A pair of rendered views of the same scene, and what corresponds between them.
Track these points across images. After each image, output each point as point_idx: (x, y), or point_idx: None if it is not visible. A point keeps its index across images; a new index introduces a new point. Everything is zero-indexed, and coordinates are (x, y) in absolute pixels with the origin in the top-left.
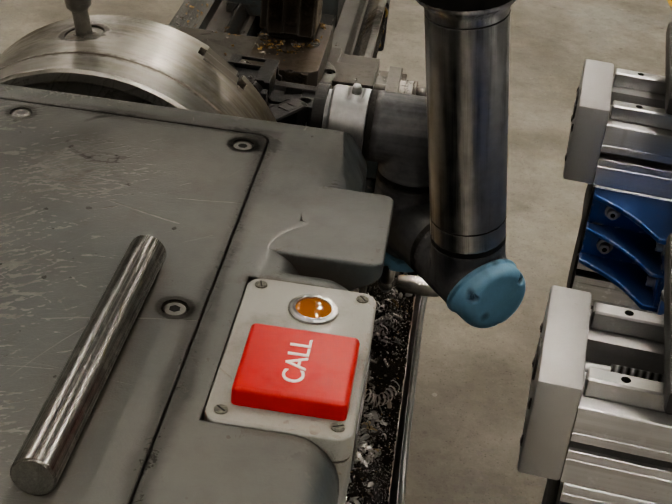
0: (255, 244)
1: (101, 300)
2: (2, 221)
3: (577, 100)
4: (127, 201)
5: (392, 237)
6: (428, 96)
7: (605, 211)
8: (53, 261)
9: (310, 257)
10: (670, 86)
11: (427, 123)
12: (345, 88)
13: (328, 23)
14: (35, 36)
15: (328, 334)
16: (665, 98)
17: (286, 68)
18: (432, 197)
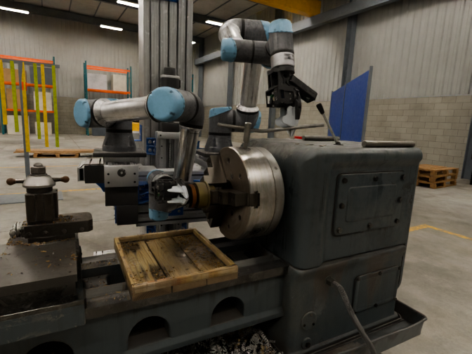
0: (287, 139)
1: (317, 136)
2: (314, 142)
3: (125, 170)
4: (294, 140)
5: (171, 205)
6: (192, 152)
7: (139, 189)
8: (313, 141)
9: None
10: (139, 153)
11: (189, 161)
12: (164, 174)
13: None
14: (247, 155)
15: (296, 136)
16: (139, 156)
17: (89, 215)
18: (188, 178)
